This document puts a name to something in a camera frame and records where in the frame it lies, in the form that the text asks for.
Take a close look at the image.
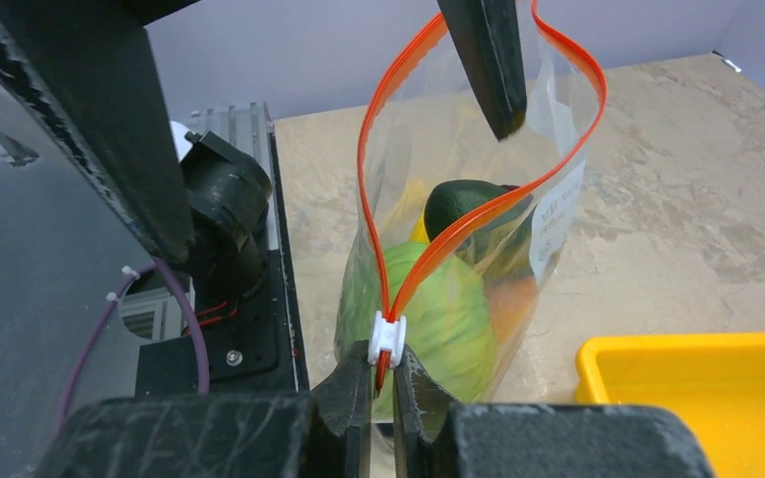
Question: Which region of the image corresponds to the clear orange zip bag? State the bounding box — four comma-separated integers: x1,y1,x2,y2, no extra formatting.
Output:
342,1,608,401

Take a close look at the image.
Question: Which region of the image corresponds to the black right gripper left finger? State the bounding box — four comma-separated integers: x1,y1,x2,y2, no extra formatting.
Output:
36,341,373,477

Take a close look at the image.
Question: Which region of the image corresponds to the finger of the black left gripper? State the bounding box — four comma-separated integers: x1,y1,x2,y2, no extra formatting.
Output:
0,1,194,263
437,0,527,141

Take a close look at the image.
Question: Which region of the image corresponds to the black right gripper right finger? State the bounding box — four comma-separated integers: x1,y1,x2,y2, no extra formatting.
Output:
393,348,714,477

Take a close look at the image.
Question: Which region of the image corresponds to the yellow banana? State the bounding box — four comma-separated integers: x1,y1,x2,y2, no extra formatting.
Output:
380,180,430,244

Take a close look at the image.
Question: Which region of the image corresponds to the green cabbage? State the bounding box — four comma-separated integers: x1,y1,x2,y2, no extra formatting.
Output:
334,256,496,401

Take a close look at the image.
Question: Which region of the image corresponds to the dark green avocado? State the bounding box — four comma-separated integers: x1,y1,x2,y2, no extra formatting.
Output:
423,179,533,264

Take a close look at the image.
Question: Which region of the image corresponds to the yellow plastic tray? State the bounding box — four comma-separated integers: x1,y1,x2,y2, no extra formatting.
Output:
575,333,765,477

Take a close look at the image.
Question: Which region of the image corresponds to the red peach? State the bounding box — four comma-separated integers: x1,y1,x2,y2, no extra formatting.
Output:
485,276,539,346

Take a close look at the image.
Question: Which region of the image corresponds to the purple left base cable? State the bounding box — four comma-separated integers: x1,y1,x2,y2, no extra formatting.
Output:
55,258,212,437

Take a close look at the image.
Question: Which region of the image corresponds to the black metal base frame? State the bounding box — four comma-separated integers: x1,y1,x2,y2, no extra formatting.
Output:
0,134,309,413

